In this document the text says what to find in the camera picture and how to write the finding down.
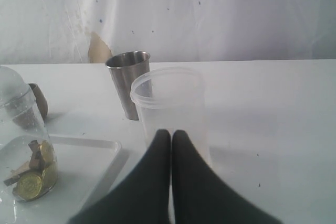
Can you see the gold coins and brown blocks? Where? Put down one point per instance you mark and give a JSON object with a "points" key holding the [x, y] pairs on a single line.
{"points": [[35, 176]]}

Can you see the clear plastic measuring tumbler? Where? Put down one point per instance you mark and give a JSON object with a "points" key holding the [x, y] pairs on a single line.
{"points": [[15, 140]]}

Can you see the brown wooden cup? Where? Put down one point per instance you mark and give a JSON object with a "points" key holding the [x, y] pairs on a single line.
{"points": [[29, 118]]}

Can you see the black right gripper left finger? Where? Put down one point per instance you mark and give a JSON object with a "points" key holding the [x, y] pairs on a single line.
{"points": [[143, 196]]}

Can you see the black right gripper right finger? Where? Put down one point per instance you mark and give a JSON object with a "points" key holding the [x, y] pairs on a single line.
{"points": [[200, 196]]}

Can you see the clear dome strainer lid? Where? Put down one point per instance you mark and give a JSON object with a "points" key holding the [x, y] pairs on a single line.
{"points": [[13, 87]]}

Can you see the translucent plastic container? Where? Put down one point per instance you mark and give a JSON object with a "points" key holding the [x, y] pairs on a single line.
{"points": [[172, 98]]}

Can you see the white backdrop sheet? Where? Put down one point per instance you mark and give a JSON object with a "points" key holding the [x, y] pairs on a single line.
{"points": [[88, 31]]}

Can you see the white rectangular tray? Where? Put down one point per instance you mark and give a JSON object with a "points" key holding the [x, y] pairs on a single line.
{"points": [[86, 171]]}

